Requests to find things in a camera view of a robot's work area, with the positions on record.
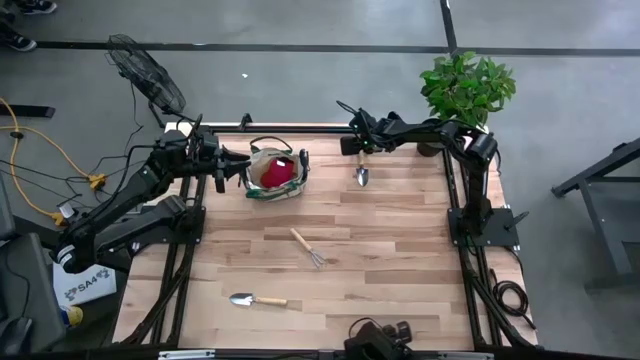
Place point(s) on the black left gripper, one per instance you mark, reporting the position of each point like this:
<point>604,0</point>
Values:
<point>207,155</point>

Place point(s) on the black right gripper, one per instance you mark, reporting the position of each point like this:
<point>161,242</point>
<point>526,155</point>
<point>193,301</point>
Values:
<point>360,137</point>

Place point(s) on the red cloth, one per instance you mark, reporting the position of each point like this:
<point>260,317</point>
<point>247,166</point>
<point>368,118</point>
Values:
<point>277,172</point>

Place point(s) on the beige green canvas gardening bag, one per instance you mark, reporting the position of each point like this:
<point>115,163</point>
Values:
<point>270,192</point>

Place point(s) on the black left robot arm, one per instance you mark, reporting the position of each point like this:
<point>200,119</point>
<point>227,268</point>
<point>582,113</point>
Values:
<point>130,187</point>

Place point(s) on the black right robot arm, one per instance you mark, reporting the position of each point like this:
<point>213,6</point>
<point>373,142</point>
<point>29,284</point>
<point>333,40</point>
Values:
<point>470,150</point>

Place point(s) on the green leafy plant black pot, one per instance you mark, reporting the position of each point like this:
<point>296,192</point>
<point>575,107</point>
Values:
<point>465,87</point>

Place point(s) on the black floor fan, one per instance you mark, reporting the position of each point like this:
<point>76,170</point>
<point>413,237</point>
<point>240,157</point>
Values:
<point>145,75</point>

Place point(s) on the white power adapter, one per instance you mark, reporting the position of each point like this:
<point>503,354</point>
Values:
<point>67,211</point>

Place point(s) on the white cardboard box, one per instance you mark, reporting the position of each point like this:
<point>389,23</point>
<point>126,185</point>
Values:
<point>85,287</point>

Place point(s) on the black floor bar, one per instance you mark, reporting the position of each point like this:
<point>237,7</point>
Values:
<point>27,111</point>

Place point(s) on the yellow ball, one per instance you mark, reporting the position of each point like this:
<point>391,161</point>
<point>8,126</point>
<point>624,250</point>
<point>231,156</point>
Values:
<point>74,316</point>

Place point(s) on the person's black shoe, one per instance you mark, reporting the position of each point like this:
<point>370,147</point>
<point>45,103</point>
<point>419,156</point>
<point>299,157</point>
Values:
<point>20,44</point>
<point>37,6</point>

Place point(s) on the dark grey equipment cart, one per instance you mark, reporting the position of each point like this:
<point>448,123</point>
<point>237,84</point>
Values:
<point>30,300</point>

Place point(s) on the dark grey table stand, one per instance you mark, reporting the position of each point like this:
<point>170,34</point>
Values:
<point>605,215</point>

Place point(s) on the black metal table frame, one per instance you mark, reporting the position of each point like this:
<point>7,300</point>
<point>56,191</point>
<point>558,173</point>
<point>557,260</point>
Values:
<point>300,129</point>

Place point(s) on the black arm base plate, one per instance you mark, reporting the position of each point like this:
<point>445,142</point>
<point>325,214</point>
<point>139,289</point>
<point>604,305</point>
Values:
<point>195,235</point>
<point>500,227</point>

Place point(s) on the silver metal bracket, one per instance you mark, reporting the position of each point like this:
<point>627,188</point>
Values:
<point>187,355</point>
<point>465,356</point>

